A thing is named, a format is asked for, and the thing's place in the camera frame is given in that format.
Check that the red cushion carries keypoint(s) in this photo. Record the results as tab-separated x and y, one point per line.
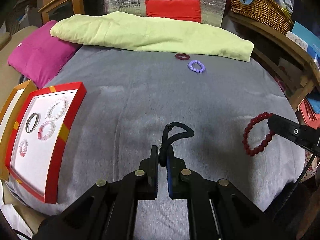
182	10

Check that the red jewelry box tray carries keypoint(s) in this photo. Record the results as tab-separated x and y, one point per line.
34	159

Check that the orange box lid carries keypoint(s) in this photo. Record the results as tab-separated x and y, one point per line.
9	114

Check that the dark maroon bangle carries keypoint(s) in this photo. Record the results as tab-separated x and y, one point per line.
182	56

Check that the wooden shelf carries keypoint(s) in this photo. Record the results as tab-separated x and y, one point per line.
281	57

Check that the silver glitter bangle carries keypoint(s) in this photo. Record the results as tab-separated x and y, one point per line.
32	122

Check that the light green folded blanket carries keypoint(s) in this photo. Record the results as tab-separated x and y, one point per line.
136	33

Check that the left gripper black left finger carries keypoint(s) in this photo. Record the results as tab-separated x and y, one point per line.
106	210

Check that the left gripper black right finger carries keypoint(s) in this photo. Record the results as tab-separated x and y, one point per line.
216	209

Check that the magenta pillow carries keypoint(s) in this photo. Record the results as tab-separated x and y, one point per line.
41	56

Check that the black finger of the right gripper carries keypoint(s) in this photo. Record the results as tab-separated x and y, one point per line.
304	136

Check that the wicker basket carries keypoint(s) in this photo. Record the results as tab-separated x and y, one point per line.
267	12

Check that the blue cardboard box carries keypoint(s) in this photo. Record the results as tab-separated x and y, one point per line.
306	40

